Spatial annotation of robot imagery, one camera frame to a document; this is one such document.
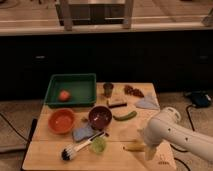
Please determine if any green small cup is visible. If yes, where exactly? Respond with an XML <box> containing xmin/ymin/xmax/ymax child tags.
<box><xmin>90</xmin><ymin>137</ymin><xmax>106</xmax><ymax>154</ymax></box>

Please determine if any black cable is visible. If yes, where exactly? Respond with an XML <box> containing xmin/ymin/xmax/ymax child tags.
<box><xmin>0</xmin><ymin>113</ymin><xmax>29</xmax><ymax>143</ymax></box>
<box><xmin>169</xmin><ymin>103</ymin><xmax>201</xmax><ymax>171</ymax></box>

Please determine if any yellow banana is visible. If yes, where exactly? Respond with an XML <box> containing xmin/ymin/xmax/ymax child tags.
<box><xmin>123</xmin><ymin>140</ymin><xmax>145</xmax><ymax>152</ymax></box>

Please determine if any dark blue device on floor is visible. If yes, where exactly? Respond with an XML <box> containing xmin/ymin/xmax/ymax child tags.
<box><xmin>186</xmin><ymin>91</ymin><xmax>212</xmax><ymax>108</ymax></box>

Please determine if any red grapes bunch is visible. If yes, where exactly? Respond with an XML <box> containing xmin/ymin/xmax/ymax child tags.
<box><xmin>124</xmin><ymin>85</ymin><xmax>144</xmax><ymax>98</ymax></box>

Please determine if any orange bowl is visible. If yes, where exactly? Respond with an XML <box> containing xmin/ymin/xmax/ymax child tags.
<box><xmin>48</xmin><ymin>108</ymin><xmax>75</xmax><ymax>134</ymax></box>

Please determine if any grey blue cloth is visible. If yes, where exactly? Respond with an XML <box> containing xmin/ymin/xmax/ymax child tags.
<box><xmin>135</xmin><ymin>94</ymin><xmax>160</xmax><ymax>110</ymax></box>

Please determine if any black cable right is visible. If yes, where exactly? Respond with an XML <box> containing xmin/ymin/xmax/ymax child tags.
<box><xmin>169</xmin><ymin>103</ymin><xmax>201</xmax><ymax>171</ymax></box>

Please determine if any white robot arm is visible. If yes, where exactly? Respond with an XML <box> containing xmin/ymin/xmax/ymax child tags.
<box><xmin>141</xmin><ymin>107</ymin><xmax>213</xmax><ymax>163</ymax></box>

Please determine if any dish brush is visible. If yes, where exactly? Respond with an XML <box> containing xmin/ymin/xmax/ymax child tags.
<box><xmin>61</xmin><ymin>131</ymin><xmax>107</xmax><ymax>161</ymax></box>

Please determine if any green plastic tray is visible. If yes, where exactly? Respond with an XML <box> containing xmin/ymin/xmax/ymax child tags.
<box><xmin>44</xmin><ymin>73</ymin><xmax>96</xmax><ymax>108</ymax></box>

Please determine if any purple bowl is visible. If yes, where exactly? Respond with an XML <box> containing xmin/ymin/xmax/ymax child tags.
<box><xmin>88</xmin><ymin>106</ymin><xmax>112</xmax><ymax>130</ymax></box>

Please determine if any orange fruit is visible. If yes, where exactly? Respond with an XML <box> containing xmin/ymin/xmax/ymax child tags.
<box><xmin>58</xmin><ymin>90</ymin><xmax>71</xmax><ymax>102</ymax></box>

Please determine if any green cucumber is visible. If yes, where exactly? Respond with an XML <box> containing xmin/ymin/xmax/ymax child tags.
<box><xmin>113</xmin><ymin>111</ymin><xmax>137</xmax><ymax>121</ymax></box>

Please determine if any black cable left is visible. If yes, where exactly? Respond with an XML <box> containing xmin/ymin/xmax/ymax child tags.
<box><xmin>0</xmin><ymin>113</ymin><xmax>29</xmax><ymax>143</ymax></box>

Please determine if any dark metal cup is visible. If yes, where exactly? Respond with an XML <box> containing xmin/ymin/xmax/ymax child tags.
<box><xmin>103</xmin><ymin>82</ymin><xmax>114</xmax><ymax>98</ymax></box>

